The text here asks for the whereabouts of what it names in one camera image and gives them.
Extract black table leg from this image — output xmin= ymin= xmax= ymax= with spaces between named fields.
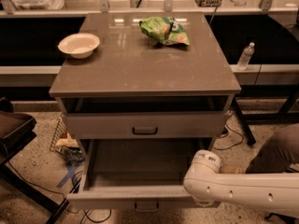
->
xmin=232 ymin=98 xmax=256 ymax=147

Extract grey drawer cabinet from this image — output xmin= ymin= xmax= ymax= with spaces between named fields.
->
xmin=49 ymin=11 xmax=242 ymax=213

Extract person leg brown trousers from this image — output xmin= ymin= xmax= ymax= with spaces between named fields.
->
xmin=246 ymin=124 xmax=299 ymax=174

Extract white paper bowl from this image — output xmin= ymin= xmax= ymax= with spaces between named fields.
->
xmin=58 ymin=33 xmax=100 ymax=59

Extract dark chair seat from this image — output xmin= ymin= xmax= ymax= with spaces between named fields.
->
xmin=0 ymin=97 xmax=36 ymax=164

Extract green chip bag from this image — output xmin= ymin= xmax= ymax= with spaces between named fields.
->
xmin=139 ymin=17 xmax=190 ymax=46

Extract black cable right floor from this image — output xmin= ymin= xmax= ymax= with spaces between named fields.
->
xmin=213 ymin=112 xmax=245 ymax=151

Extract wire basket with items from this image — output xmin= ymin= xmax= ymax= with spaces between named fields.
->
xmin=50 ymin=118 xmax=84 ymax=161

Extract black floor cable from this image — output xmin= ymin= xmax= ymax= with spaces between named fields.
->
xmin=3 ymin=159 xmax=112 ymax=224

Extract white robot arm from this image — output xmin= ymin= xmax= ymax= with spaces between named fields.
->
xmin=183 ymin=149 xmax=299 ymax=218

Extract clear plastic water bottle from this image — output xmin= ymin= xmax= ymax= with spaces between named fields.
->
xmin=237 ymin=42 xmax=255 ymax=71

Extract tan sneaker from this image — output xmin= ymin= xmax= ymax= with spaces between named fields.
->
xmin=221 ymin=166 xmax=246 ymax=174

